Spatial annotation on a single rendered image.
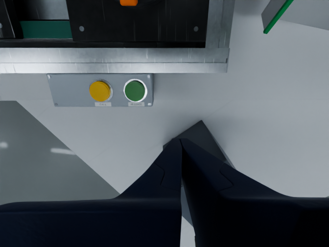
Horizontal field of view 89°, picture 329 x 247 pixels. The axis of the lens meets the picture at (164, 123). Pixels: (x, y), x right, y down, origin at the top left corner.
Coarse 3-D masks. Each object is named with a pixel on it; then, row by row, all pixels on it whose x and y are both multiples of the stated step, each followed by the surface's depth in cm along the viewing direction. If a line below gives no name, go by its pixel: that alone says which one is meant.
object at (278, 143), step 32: (64, 128) 48; (96, 128) 48; (128, 128) 48; (160, 128) 49; (224, 128) 49; (256, 128) 49; (288, 128) 49; (320, 128) 49; (96, 160) 52; (128, 160) 52; (256, 160) 53; (288, 160) 53; (320, 160) 53; (288, 192) 58; (320, 192) 58
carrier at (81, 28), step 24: (72, 0) 28; (96, 0) 28; (144, 0) 26; (168, 0) 28; (192, 0) 28; (72, 24) 29; (96, 24) 29; (120, 24) 29; (144, 24) 29; (168, 24) 29; (192, 24) 29
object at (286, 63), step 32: (256, 0) 37; (256, 32) 40; (288, 32) 40; (320, 32) 40; (256, 64) 42; (288, 64) 42; (320, 64) 42; (0, 96) 44; (32, 96) 44; (160, 96) 45; (192, 96) 45; (224, 96) 45; (256, 96) 45; (288, 96) 45; (320, 96) 46
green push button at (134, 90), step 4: (128, 84) 33; (132, 84) 33; (136, 84) 33; (140, 84) 33; (128, 88) 33; (132, 88) 33; (136, 88) 33; (140, 88) 33; (144, 88) 34; (128, 92) 33; (132, 92) 33; (136, 92) 33; (140, 92) 33; (144, 92) 33; (128, 96) 34; (132, 96) 34; (136, 96) 34; (140, 96) 34; (132, 100) 34; (136, 100) 34
